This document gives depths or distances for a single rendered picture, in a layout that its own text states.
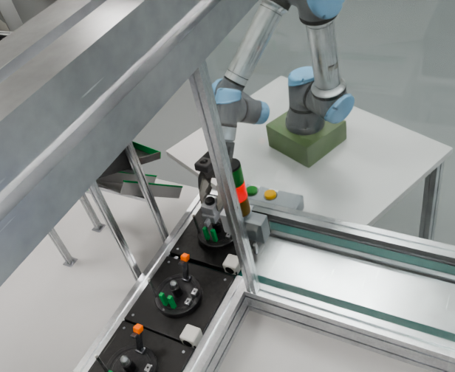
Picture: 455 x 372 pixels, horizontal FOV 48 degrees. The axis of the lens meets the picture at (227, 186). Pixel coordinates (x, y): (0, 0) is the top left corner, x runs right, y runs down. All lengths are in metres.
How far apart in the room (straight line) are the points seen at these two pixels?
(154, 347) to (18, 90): 1.30
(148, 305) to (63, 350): 0.32
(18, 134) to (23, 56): 0.04
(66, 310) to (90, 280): 0.13
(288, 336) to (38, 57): 1.37
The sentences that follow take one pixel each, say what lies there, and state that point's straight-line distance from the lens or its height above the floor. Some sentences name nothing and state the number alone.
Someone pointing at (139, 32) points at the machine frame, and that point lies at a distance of 0.22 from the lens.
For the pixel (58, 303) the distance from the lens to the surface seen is 1.82.
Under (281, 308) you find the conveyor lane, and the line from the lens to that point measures 1.49.
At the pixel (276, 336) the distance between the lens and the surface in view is 1.52.
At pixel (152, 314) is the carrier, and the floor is 0.97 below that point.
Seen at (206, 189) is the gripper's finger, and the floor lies 1.14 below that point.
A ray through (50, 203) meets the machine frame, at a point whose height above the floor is 2.06.
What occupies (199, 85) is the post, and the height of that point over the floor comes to 1.66.
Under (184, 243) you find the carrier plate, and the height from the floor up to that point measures 0.97.
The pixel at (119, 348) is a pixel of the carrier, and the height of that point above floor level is 0.97.
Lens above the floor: 2.17
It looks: 42 degrees down
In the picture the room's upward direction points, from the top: 14 degrees counter-clockwise
